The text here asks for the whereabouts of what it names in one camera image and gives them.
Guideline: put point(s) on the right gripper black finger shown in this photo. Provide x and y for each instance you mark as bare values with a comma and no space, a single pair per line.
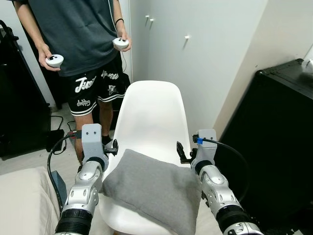
180,149

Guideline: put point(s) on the white round hand controller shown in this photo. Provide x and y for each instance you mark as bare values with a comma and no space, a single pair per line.
120,43
55,60

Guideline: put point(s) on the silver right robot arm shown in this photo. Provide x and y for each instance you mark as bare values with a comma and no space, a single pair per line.
217,193

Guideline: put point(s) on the person's right forearm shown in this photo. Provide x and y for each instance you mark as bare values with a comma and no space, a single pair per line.
29,27

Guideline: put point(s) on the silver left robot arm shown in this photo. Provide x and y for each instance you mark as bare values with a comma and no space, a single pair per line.
83,196

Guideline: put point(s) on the person's left forearm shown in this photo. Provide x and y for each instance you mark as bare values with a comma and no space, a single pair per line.
117,10

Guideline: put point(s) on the white plastic shell chair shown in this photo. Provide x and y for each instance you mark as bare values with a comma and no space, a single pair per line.
151,112

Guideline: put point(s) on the plain grey pillow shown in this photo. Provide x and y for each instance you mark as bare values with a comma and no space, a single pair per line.
151,191

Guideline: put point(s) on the person's left hand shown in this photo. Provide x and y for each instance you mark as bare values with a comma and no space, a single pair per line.
126,35

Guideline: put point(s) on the person's right hand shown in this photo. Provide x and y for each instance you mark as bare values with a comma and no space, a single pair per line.
43,53

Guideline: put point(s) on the black power adapter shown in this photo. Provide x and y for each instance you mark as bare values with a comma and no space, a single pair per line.
55,139

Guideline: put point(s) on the blue bed base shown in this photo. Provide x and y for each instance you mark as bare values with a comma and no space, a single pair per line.
57,181

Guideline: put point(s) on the white wardrobe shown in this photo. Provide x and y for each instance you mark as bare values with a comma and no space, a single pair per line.
205,73

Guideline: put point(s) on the black cabinet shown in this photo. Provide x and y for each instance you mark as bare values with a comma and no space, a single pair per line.
274,137

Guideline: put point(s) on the tall black case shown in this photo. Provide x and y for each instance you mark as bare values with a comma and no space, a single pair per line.
19,98

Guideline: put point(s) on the person in dark shirt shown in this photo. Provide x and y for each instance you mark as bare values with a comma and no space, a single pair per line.
73,29

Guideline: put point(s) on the black wristband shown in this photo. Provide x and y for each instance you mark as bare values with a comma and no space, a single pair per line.
119,20

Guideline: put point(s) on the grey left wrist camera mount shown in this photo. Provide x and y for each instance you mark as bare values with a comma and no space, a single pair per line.
92,137

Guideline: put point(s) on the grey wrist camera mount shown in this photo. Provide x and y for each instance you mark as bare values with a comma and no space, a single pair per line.
92,137
208,142

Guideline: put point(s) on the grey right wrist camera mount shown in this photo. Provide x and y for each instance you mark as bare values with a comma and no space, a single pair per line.
208,142

